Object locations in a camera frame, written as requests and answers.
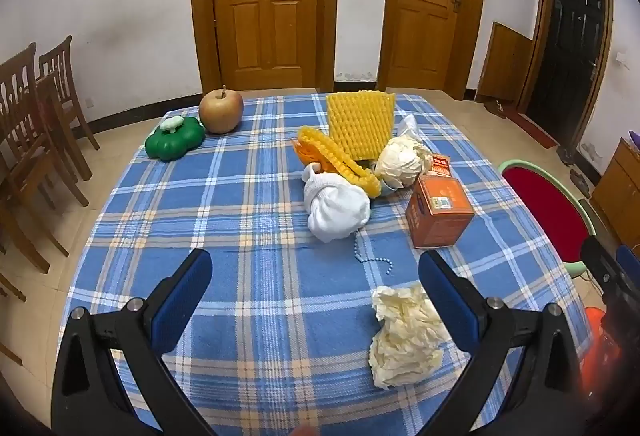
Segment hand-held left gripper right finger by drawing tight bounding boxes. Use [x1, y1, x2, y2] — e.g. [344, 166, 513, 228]
[417, 250, 583, 436]

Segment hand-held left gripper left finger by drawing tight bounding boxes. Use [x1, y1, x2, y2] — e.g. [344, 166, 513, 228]
[51, 248, 216, 436]

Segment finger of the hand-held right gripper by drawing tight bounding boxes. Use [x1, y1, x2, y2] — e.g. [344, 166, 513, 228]
[580, 236, 630, 299]
[616, 245, 640, 284]

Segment red basin with green rim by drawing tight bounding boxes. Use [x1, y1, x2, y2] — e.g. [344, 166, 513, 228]
[497, 159, 598, 279]

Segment white bead chain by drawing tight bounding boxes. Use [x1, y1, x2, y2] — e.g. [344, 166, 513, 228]
[347, 241, 396, 277]

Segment orange cardboard box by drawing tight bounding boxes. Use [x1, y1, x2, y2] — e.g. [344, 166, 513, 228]
[405, 175, 476, 249]

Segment small red white box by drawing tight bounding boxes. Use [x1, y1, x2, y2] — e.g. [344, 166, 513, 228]
[429, 153, 453, 179]

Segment white cloth bundle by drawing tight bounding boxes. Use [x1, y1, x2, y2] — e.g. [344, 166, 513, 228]
[302, 163, 372, 244]

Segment round white paper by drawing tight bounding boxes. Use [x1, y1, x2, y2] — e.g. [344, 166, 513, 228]
[375, 136, 434, 191]

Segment yellow foam net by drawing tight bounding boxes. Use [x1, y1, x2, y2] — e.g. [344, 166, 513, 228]
[297, 126, 382, 197]

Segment white plastic packet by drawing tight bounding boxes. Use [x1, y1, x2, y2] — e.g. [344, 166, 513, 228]
[397, 113, 426, 139]

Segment yellow foam mesh sheet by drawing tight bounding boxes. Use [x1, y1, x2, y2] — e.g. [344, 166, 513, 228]
[326, 90, 397, 161]

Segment orange plastic stool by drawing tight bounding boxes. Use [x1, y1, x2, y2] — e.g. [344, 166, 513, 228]
[580, 306, 616, 397]

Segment wooden sideboard cabinet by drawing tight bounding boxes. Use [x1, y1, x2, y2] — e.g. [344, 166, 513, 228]
[590, 138, 640, 247]

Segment grey slippers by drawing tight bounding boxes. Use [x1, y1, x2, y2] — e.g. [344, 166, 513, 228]
[570, 168, 593, 197]

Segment blue plaid tablecloth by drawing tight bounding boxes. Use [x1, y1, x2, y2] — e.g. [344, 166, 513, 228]
[60, 92, 593, 436]

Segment red doormat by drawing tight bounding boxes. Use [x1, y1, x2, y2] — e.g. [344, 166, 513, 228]
[502, 108, 558, 149]

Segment green pumpkin-shaped container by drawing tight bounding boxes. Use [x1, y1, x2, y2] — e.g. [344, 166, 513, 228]
[145, 115, 206, 161]

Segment brown apple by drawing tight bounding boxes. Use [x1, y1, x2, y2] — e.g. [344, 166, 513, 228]
[199, 86, 245, 135]

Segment black entrance door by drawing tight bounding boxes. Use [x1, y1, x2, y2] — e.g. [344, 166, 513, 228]
[517, 0, 615, 147]

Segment wooden shoe cabinet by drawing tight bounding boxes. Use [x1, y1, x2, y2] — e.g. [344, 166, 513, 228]
[477, 22, 533, 104]

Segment wooden door with small latch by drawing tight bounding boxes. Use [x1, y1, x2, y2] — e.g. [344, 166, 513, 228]
[190, 0, 341, 94]

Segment wooden door with lever handle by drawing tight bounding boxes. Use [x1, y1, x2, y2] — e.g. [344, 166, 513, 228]
[377, 0, 488, 99]

